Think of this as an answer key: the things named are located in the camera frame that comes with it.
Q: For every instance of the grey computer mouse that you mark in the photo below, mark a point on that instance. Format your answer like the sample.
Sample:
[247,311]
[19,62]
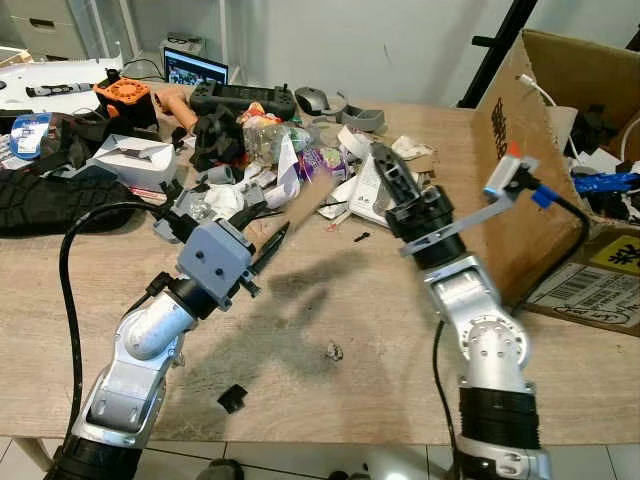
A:
[315,100]

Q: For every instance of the black plastic part heap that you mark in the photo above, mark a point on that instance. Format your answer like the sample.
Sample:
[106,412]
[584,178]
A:
[215,138]

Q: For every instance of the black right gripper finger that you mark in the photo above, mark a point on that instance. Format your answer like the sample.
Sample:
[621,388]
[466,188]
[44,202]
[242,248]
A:
[404,178]
[383,172]

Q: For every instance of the small black plastic piece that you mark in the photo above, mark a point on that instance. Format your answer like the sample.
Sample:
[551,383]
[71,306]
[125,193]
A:
[232,399]

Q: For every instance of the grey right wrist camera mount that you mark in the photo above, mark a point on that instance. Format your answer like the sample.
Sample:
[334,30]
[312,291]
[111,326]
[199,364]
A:
[510,178]

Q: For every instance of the black marker pen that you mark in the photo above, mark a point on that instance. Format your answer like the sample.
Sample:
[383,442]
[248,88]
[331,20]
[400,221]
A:
[58,90]

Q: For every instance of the lit tablet screen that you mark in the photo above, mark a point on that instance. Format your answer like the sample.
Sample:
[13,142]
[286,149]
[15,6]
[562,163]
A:
[195,68]

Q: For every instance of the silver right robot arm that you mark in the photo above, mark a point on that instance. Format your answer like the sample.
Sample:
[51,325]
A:
[480,332]

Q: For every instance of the white cardboard product box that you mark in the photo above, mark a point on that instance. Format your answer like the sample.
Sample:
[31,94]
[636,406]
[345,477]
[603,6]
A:
[135,160]

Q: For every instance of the small black screw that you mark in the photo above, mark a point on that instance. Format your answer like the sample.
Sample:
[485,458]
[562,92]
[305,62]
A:
[361,237]

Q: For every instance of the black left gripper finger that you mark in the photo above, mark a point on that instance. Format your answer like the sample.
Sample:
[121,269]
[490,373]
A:
[272,248]
[250,213]

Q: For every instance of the blue plastic wrapper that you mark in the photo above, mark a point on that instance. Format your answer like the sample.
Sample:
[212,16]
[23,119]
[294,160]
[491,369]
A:
[605,183]

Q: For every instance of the crumpled white plastic wrap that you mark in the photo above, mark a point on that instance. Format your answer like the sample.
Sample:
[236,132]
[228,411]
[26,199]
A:
[215,200]

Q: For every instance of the black handheld game console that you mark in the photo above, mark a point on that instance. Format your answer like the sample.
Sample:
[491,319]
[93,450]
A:
[240,98]

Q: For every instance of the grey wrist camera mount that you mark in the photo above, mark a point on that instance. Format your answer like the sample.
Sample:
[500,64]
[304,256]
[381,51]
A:
[510,178]
[215,258]

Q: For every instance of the crumpled beige paper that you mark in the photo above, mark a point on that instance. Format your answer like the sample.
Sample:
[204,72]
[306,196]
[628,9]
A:
[412,147]

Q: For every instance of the dark left robot foot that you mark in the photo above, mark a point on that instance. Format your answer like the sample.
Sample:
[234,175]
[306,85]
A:
[220,471]

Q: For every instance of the white printed paper pack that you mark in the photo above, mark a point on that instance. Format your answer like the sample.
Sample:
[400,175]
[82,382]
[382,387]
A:
[360,190]

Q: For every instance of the black rubber tyre tread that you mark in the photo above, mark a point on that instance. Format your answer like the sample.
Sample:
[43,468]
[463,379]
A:
[50,203]

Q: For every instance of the purple snack wrapper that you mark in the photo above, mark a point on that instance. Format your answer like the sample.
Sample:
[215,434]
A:
[325,162]

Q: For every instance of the grey plastic bracket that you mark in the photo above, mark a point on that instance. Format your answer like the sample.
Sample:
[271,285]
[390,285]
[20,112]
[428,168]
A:
[362,118]

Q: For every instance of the black slanted pole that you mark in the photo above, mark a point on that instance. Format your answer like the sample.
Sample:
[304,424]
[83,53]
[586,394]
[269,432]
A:
[495,55]

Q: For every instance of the clear crushed plastic bottle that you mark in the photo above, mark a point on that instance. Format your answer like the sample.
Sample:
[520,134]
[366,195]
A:
[268,135]

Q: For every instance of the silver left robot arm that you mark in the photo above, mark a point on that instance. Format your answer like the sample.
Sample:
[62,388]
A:
[140,332]

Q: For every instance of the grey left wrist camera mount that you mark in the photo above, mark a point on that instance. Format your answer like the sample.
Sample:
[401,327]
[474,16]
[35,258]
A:
[215,258]

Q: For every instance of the blue plastic packet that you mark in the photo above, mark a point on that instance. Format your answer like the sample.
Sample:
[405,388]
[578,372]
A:
[30,135]

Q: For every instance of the grey drawer cabinet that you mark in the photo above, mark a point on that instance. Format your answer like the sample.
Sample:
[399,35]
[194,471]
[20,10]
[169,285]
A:
[45,25]

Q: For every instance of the brown cardboard strip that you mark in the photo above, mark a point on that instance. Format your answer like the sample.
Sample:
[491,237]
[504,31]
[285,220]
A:
[315,203]

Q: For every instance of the orange and black device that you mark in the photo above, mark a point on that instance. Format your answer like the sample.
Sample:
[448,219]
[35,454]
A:
[125,97]

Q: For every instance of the large brown cardboard box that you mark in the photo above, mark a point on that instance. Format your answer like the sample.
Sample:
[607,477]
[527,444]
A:
[500,252]

